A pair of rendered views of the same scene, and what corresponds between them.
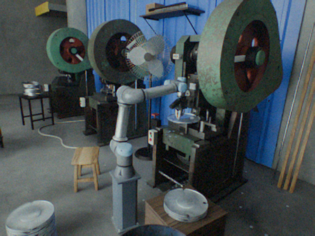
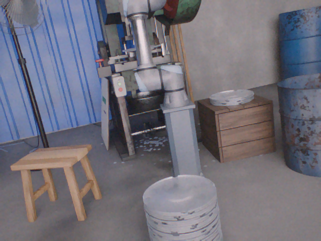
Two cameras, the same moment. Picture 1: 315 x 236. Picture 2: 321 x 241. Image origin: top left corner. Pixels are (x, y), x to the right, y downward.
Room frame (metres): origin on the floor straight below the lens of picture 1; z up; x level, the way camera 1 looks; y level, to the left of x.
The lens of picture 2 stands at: (0.77, 1.81, 0.82)
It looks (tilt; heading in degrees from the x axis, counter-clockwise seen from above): 15 degrees down; 297
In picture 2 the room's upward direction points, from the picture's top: 9 degrees counter-clockwise
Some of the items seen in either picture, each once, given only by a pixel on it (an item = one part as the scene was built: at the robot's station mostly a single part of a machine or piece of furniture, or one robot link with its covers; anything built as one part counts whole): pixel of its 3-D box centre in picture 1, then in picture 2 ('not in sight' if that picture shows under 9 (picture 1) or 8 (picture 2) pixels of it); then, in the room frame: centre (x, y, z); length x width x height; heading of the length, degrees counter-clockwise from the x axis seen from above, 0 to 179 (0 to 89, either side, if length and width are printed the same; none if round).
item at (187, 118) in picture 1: (183, 117); (141, 47); (1.87, -0.23, 0.79); 0.29 x 0.29 x 0.01
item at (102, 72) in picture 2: (156, 127); (106, 79); (2.07, 0.01, 0.62); 0.10 x 0.06 x 0.20; 41
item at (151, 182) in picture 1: (183, 136); (110, 94); (2.28, -0.29, 0.45); 0.92 x 0.12 x 0.90; 131
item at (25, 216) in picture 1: (30, 214); (179, 192); (1.23, 0.84, 0.24); 0.29 x 0.29 x 0.01
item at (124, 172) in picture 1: (125, 167); (175, 96); (1.46, 0.23, 0.50); 0.15 x 0.15 x 0.10
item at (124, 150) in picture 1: (124, 153); (171, 76); (1.46, 0.23, 0.62); 0.13 x 0.12 x 0.14; 28
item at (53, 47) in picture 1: (81, 73); not in sight; (4.82, 1.71, 0.87); 1.53 x 0.99 x 1.74; 134
